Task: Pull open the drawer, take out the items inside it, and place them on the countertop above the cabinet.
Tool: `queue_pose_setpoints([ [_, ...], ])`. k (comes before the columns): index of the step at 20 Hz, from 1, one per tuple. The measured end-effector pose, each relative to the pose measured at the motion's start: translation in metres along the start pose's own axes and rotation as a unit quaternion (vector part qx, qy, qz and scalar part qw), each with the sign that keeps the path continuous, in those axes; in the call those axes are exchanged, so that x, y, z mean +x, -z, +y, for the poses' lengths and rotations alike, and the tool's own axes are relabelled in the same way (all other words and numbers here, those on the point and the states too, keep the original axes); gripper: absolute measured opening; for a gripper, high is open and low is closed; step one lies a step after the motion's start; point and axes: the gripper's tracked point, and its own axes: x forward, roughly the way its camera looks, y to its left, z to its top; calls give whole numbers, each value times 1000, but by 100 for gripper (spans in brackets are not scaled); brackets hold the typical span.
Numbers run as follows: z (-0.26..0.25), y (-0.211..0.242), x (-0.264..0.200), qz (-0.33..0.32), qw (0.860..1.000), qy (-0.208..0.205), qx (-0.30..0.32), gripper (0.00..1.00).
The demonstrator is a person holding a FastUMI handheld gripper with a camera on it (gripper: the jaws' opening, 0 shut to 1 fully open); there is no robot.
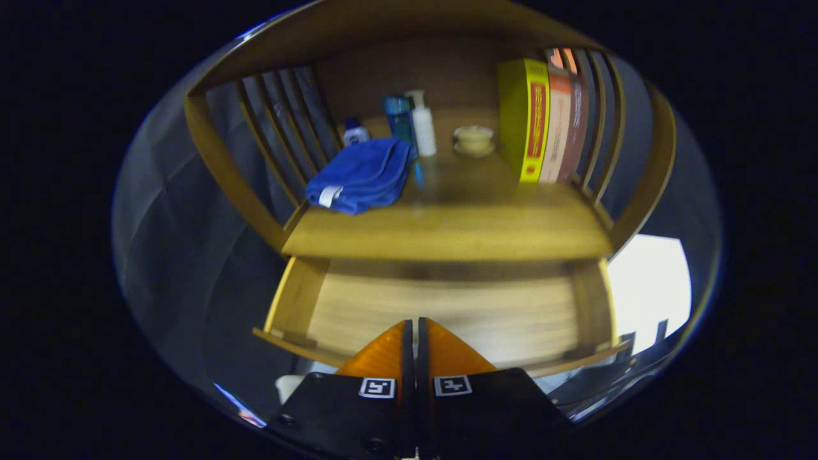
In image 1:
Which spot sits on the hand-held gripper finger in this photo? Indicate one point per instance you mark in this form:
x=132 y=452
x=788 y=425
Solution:
x=408 y=358
x=422 y=358

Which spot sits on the wooden drawer with black knob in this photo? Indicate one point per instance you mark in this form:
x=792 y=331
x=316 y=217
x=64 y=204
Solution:
x=447 y=313

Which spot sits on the wooden countertop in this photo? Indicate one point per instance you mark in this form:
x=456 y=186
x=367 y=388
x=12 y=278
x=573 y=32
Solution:
x=460 y=217

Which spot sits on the white side cabinet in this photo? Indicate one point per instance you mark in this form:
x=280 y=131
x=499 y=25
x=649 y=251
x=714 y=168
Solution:
x=652 y=287

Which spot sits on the wooden cabinet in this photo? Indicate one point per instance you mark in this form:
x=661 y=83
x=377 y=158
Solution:
x=415 y=64

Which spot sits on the blue folded towel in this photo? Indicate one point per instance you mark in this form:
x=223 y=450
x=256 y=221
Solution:
x=364 y=172

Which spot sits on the beige lidded teacup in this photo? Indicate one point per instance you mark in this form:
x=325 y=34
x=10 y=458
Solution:
x=474 y=139

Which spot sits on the white pump bottle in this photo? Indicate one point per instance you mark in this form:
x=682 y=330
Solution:
x=424 y=131

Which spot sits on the small white blue-capped bottle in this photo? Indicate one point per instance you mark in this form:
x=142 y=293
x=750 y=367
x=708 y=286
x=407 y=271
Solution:
x=354 y=134

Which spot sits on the teal blue bottle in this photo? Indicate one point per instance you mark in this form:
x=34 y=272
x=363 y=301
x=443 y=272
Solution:
x=399 y=121

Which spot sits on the yellow book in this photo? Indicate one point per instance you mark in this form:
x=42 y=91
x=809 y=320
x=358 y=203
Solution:
x=517 y=115

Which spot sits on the black backdrop cloth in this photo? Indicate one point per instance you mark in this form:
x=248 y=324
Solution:
x=166 y=255

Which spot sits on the orange and white book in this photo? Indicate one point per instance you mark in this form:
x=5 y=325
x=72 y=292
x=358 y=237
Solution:
x=557 y=128

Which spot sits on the brown book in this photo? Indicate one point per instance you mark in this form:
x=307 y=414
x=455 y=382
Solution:
x=575 y=128

